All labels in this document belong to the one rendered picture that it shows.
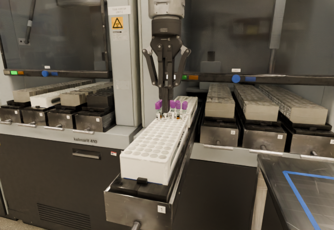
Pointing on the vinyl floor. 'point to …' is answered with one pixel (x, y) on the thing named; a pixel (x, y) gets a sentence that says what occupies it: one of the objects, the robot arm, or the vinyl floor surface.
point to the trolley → (294, 192)
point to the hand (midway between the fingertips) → (166, 99)
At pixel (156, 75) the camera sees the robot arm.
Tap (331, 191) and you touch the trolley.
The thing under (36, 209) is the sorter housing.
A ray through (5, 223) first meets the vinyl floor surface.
